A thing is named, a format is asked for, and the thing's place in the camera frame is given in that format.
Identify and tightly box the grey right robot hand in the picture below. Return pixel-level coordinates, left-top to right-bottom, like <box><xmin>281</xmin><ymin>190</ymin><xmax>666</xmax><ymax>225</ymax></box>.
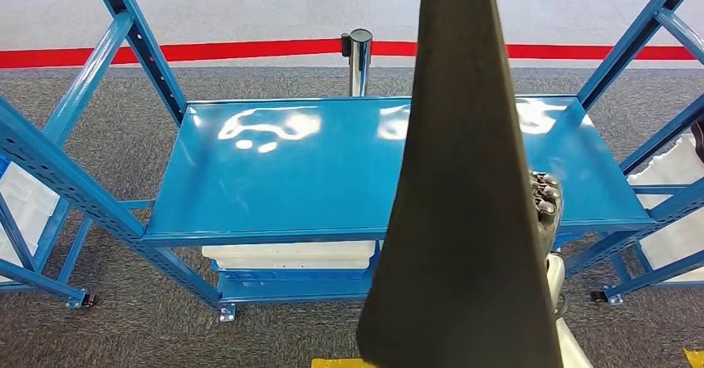
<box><xmin>529</xmin><ymin>169</ymin><xmax>564</xmax><ymax>257</ymax></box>

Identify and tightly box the black plastic panel part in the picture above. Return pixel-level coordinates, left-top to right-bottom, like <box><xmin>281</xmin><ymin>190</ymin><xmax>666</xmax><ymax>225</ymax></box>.
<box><xmin>355</xmin><ymin>0</ymin><xmax>565</xmax><ymax>368</ymax></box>

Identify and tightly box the blue metal shelf rack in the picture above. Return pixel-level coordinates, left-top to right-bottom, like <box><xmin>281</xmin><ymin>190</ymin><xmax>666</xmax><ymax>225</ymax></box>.
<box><xmin>589</xmin><ymin>184</ymin><xmax>704</xmax><ymax>306</ymax></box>
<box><xmin>0</xmin><ymin>0</ymin><xmax>704</xmax><ymax>324</ymax></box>
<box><xmin>0</xmin><ymin>189</ymin><xmax>158</xmax><ymax>310</ymax></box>

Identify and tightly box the white foam packing block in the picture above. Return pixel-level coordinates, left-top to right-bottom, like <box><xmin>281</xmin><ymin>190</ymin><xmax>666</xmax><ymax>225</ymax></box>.
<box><xmin>627</xmin><ymin>133</ymin><xmax>704</xmax><ymax>284</ymax></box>
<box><xmin>0</xmin><ymin>159</ymin><xmax>61</xmax><ymax>284</ymax></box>

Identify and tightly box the red barrier belt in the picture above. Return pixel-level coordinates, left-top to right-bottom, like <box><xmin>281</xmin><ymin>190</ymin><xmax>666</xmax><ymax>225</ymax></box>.
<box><xmin>373</xmin><ymin>41</ymin><xmax>697</xmax><ymax>61</ymax></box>
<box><xmin>0</xmin><ymin>37</ymin><xmax>343</xmax><ymax>70</ymax></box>

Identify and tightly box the black curved object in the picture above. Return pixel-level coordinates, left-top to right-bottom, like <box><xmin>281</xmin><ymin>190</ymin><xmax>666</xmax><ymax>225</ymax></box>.
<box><xmin>691</xmin><ymin>119</ymin><xmax>704</xmax><ymax>164</ymax></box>

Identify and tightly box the chrome stanchion post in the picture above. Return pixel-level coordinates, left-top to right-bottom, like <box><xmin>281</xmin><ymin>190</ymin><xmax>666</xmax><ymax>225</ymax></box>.
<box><xmin>340</xmin><ymin>27</ymin><xmax>374</xmax><ymax>98</ymax></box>

